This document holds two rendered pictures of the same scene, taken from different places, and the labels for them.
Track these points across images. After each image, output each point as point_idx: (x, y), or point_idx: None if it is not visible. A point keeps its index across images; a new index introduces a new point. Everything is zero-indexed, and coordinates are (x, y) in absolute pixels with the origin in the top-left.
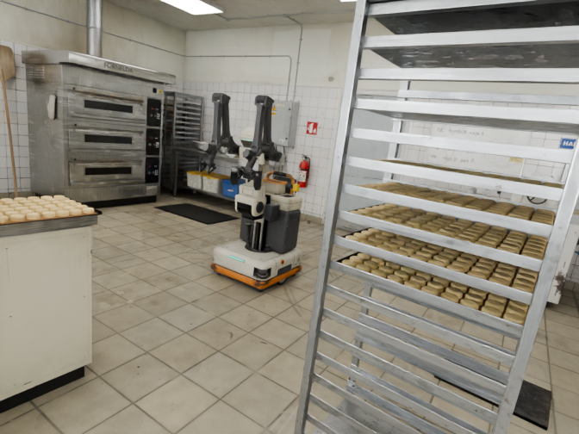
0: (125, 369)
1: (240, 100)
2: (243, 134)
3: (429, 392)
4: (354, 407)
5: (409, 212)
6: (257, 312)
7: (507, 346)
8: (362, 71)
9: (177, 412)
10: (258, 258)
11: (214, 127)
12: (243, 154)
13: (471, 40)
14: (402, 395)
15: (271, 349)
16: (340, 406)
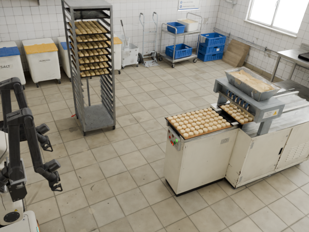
0: (149, 179)
1: None
2: (6, 144)
3: (80, 101)
4: (86, 127)
5: (86, 58)
6: (60, 204)
7: None
8: (109, 24)
9: (134, 156)
10: (25, 221)
11: (39, 149)
12: (48, 129)
13: (102, 12)
14: (105, 85)
15: (79, 172)
16: (89, 128)
